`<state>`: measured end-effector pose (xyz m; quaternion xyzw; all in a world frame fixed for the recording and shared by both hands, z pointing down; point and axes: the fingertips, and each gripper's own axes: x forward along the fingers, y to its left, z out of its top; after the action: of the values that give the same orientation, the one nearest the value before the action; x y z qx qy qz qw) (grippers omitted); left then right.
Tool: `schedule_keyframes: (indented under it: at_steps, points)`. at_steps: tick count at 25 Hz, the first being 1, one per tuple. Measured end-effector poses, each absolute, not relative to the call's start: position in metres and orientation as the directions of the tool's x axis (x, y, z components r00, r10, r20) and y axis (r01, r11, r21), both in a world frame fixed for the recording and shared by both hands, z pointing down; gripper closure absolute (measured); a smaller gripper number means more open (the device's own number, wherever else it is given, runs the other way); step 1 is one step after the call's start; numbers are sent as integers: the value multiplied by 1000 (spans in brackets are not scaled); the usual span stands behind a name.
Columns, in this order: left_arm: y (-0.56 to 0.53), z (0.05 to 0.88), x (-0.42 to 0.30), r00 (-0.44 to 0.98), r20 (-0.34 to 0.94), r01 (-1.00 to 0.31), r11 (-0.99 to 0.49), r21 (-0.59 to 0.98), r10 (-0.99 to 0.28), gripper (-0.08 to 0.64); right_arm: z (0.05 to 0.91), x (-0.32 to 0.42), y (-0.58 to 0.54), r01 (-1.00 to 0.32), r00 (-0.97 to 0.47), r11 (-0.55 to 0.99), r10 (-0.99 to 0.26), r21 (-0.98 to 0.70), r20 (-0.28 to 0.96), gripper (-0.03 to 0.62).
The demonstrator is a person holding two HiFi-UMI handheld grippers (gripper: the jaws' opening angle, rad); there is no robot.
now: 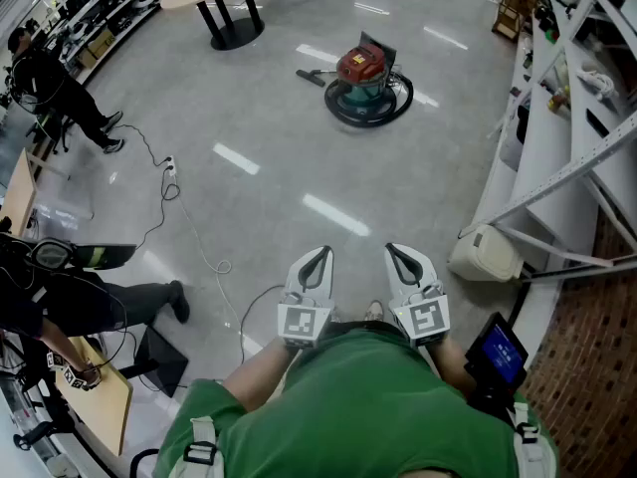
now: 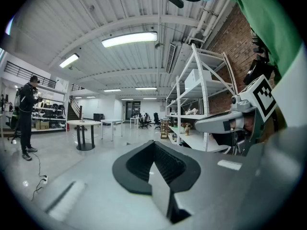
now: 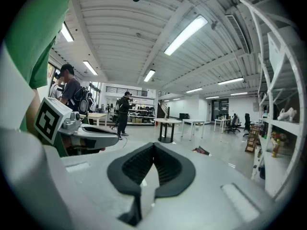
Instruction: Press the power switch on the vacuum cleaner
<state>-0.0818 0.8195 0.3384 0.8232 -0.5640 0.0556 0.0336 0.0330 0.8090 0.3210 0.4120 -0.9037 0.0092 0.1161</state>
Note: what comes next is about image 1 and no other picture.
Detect grey harness strap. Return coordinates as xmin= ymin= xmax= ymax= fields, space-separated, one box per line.
xmin=511 ymin=400 xmax=557 ymax=478
xmin=167 ymin=414 xmax=226 ymax=478

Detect cardboard box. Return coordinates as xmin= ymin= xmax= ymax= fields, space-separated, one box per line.
xmin=76 ymin=29 xmax=116 ymax=70

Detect wooden desk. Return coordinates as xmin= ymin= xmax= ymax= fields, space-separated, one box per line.
xmin=0 ymin=147 xmax=39 ymax=239
xmin=53 ymin=336 xmax=135 ymax=458

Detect black floor nozzle with tube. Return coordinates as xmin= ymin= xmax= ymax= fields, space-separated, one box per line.
xmin=295 ymin=66 xmax=340 ymax=88

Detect black soft bag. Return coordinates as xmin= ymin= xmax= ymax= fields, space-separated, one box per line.
xmin=514 ymin=104 xmax=531 ymax=144

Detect green shirt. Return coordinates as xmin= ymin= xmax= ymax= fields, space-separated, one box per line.
xmin=152 ymin=326 xmax=562 ymax=478

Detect white shelving with equipment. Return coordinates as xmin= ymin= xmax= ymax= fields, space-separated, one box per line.
xmin=0 ymin=0 xmax=163 ymax=85

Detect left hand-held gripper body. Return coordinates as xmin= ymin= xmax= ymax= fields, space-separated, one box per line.
xmin=277 ymin=289 xmax=340 ymax=352

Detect red vacuum cleaner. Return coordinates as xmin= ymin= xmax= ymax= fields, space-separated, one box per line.
xmin=322 ymin=42 xmax=415 ymax=128

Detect white metal shelf rack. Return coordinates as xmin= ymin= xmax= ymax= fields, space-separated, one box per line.
xmin=447 ymin=0 xmax=637 ymax=367

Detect amber bottle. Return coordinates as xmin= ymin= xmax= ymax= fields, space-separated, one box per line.
xmin=546 ymin=87 xmax=571 ymax=115

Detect cream waste bin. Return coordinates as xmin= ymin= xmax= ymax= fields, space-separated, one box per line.
xmin=446 ymin=222 xmax=526 ymax=284

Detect white cable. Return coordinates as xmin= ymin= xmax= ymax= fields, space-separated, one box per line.
xmin=174 ymin=185 xmax=246 ymax=363

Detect black office chair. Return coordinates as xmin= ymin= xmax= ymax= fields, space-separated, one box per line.
xmin=26 ymin=111 xmax=77 ymax=156

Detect black screen with green stripe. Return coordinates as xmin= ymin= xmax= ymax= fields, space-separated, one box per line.
xmin=73 ymin=242 xmax=138 ymax=272

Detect black chest screen device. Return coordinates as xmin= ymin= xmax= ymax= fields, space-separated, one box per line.
xmin=464 ymin=311 xmax=530 ymax=427

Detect wooden rack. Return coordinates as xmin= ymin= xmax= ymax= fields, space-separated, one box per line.
xmin=491 ymin=0 xmax=539 ymax=45

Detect black floor plate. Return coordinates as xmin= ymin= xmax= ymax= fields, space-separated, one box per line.
xmin=132 ymin=325 xmax=190 ymax=399

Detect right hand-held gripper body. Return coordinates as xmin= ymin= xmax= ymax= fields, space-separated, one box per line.
xmin=392 ymin=279 xmax=452 ymax=352

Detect person's left forearm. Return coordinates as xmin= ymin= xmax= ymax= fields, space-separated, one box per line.
xmin=222 ymin=336 xmax=301 ymax=413

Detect person's right forearm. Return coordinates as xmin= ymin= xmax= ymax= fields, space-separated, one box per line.
xmin=426 ymin=339 xmax=480 ymax=403

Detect black shorts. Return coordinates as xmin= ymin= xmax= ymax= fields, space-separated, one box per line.
xmin=327 ymin=319 xmax=400 ymax=339

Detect grey soft bag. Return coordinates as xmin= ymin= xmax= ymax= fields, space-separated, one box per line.
xmin=498 ymin=136 xmax=525 ymax=171

